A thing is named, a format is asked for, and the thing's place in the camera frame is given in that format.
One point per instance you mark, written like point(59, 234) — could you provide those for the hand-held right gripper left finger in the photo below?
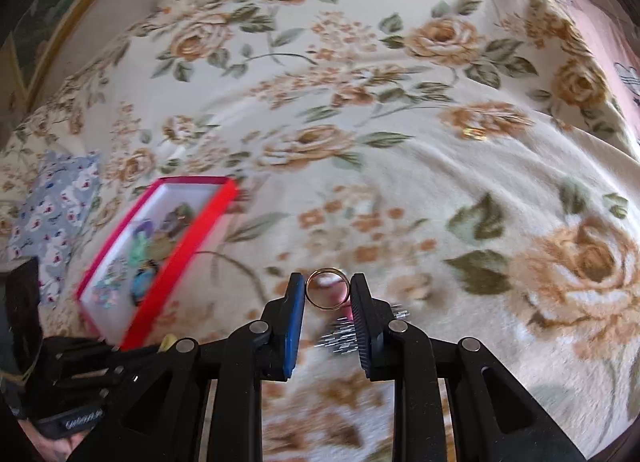
point(295, 324)

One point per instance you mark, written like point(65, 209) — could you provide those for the gold square wristwatch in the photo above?
point(179, 214)

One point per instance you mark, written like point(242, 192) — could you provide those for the blue koala print pillow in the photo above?
point(55, 212)

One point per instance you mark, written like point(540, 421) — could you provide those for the gold framed wall picture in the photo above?
point(50, 7)

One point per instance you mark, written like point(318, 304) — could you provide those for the red jewelry box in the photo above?
point(200, 222)

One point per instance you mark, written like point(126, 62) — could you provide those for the person's left hand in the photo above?
point(47, 444)

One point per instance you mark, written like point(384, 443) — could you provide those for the small gold earring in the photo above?
point(474, 134)

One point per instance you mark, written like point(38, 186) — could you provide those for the pink heart print blanket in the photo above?
point(610, 42)

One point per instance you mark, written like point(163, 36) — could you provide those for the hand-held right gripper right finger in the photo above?
point(361, 324)

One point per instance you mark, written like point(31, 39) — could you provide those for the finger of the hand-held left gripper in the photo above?
point(100, 348)
point(95, 379)

